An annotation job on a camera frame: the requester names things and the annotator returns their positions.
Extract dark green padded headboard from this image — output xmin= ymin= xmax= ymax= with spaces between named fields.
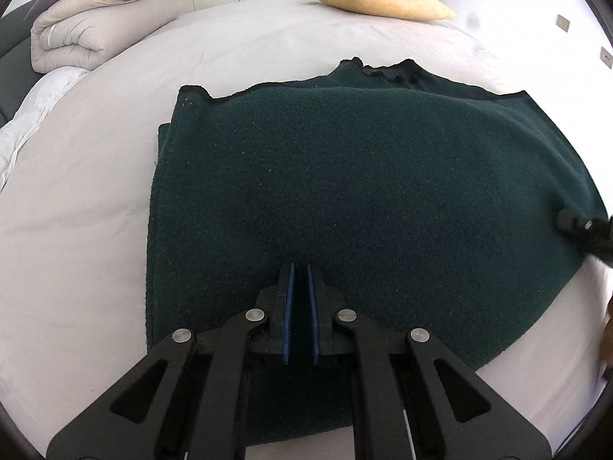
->
xmin=0 ymin=2 xmax=44 ymax=128

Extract folded beige duvet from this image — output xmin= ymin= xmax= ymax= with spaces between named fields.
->
xmin=30 ymin=0 xmax=185 ymax=74

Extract bed with grey sheet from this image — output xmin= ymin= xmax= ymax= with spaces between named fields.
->
xmin=0 ymin=0 xmax=613 ymax=442

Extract white quilt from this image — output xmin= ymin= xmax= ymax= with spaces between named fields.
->
xmin=0 ymin=67 xmax=89 ymax=192

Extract dark green sweater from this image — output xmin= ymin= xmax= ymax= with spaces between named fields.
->
xmin=144 ymin=57 xmax=611 ymax=446

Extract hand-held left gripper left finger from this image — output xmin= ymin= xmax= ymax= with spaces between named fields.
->
xmin=46 ymin=262 xmax=295 ymax=460

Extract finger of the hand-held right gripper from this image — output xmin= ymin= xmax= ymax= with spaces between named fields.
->
xmin=558 ymin=207 xmax=613 ymax=266

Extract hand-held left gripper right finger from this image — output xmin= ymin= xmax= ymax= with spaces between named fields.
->
xmin=306 ymin=263 xmax=551 ymax=460

